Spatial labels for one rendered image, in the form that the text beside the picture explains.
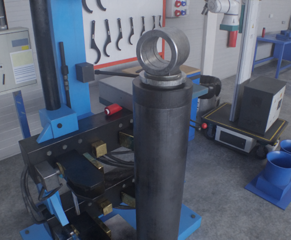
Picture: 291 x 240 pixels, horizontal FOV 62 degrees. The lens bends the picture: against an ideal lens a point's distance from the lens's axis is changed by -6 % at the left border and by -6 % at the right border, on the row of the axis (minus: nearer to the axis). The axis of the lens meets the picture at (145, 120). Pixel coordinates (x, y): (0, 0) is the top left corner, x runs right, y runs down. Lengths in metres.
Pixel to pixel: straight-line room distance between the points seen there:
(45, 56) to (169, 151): 0.79
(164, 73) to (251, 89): 2.18
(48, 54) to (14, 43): 0.49
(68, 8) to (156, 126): 0.86
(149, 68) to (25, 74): 1.17
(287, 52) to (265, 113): 4.99
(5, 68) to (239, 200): 2.25
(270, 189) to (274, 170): 0.22
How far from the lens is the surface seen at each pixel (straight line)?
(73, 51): 1.50
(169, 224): 1.19
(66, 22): 1.47
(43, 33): 1.34
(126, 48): 3.70
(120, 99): 1.66
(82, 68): 1.45
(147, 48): 0.89
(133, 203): 1.79
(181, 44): 0.84
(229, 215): 2.46
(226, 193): 2.67
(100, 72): 1.46
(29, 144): 1.39
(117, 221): 2.13
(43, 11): 1.34
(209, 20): 5.01
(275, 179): 2.66
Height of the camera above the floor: 1.76
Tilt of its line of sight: 27 degrees down
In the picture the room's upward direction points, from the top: straight up
